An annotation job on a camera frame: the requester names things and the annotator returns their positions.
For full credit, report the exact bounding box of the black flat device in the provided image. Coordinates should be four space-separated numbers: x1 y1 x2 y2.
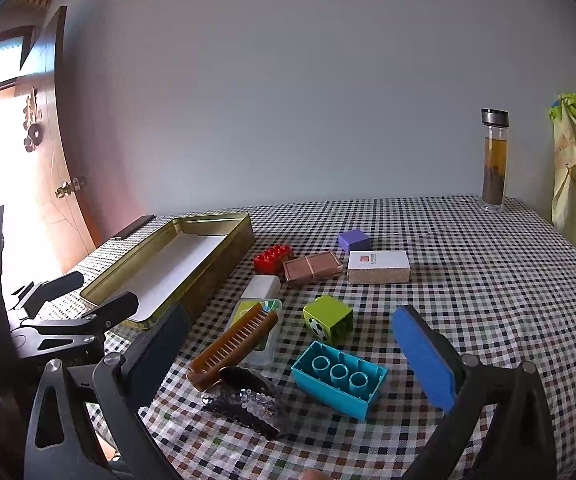
110 215 156 241

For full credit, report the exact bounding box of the black sequin hair clip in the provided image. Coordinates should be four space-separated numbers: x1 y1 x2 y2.
202 366 286 441

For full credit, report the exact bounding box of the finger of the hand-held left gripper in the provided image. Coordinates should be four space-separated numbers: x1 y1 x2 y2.
9 271 85 318
20 291 140 356

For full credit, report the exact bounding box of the brown card box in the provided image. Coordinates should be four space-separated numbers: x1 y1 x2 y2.
282 251 344 288

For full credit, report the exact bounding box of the checked tablecloth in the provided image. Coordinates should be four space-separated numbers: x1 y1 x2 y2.
33 195 576 480

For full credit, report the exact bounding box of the hanging door ornament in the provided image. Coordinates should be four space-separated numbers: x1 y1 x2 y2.
20 87 44 153

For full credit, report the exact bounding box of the blue building block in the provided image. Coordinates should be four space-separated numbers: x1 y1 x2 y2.
291 340 389 421

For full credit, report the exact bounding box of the green cube with football print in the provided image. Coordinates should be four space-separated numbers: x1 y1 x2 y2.
303 295 354 347

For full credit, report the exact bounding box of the brown wooden door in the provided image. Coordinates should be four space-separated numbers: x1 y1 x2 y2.
0 5 100 286

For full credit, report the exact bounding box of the clear plastic case green label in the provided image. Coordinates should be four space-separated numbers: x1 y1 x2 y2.
230 298 284 368

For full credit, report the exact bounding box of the red building block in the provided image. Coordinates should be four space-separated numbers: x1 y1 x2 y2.
253 244 295 275

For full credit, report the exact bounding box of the white cardboard box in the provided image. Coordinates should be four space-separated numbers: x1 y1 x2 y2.
346 250 412 285

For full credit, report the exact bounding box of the white charger block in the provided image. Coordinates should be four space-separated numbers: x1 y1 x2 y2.
240 275 281 303

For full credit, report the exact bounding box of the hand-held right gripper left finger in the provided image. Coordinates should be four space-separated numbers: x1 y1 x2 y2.
24 304 191 480

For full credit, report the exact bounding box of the brass door knob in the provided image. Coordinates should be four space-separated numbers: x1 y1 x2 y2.
54 176 89 200

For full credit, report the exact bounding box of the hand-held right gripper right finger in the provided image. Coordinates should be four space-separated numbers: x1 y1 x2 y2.
392 304 559 480

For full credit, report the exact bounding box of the gold metal tin box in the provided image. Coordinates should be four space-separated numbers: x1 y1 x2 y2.
79 211 256 333

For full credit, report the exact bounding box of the brown wooden comb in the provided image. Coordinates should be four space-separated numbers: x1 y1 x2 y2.
186 305 280 391

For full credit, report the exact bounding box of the glass tea bottle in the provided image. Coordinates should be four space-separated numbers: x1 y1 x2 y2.
480 108 510 212

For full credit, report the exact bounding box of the purple box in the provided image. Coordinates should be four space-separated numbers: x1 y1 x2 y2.
338 229 372 253

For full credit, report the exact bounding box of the white paper sheet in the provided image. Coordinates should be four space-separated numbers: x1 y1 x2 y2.
127 232 230 322

